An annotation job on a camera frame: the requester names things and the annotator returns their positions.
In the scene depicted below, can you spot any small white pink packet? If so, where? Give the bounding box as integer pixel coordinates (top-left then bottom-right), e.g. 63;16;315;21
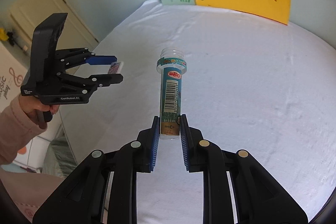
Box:
108;61;123;75

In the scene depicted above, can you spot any clear plastic tube bottle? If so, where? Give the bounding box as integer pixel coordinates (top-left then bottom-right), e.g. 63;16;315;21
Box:
157;47;187;139

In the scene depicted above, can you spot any person's left hand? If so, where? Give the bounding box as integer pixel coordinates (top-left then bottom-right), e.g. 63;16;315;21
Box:
18;95;60;130

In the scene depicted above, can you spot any white wardrobe with music decals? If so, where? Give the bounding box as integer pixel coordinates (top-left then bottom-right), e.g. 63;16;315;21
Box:
1;44;59;165

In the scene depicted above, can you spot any grey-green satin bed cover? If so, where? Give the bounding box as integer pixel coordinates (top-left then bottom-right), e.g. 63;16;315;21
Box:
42;135;77;178

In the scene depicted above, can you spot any white door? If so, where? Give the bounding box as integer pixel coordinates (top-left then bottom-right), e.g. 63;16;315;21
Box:
9;0;98;50

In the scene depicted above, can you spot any white blue-trimmed table cloth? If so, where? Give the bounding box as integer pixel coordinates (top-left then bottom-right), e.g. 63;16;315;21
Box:
60;0;335;218

